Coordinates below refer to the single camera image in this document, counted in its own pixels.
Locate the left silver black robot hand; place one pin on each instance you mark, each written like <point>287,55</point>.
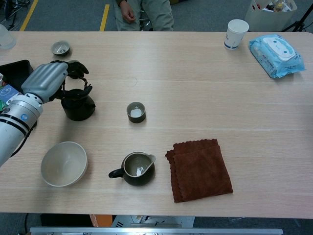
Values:
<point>46,79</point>

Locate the dark green cylindrical teacup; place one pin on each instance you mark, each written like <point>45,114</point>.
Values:
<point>73,61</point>
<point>136,118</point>

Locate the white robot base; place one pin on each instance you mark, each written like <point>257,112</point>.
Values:
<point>151,221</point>

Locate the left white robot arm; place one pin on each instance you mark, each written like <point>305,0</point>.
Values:
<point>14,127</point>

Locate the grey lid cup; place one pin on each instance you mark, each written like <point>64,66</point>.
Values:
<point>56,47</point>

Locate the black plastic tray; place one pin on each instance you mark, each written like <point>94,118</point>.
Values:
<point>17,72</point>

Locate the blue white small packet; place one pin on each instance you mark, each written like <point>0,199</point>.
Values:
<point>7,94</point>

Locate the small red white packet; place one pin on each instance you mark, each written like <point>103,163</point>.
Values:
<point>1,79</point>

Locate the green packet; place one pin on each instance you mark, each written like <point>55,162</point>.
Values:
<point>2,105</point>

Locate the frosted translucent plastic cup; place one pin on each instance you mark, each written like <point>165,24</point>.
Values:
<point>6,38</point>

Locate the cream ceramic bowl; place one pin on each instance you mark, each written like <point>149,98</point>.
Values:
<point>64,164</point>

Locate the chrome stool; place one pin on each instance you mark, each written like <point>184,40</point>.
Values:
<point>145,24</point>

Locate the seated person in khaki trousers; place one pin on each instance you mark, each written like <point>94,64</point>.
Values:
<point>159,17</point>

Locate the dark green pouring pitcher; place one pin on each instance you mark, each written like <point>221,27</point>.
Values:
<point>137,180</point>

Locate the brown folded cloth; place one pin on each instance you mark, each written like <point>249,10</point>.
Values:
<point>200,171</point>

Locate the white paper cup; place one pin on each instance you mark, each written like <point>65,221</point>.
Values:
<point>233,36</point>

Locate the white storage bin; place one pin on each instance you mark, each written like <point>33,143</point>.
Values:
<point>266,19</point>

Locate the blue wet wipes pack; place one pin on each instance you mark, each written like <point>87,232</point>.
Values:
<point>276,56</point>

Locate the small tan bottle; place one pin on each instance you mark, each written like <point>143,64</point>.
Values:
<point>278,6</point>

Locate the black tripod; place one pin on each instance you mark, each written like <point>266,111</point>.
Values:
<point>297,24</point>

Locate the aluminium rail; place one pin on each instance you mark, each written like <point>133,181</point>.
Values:
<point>156,231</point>

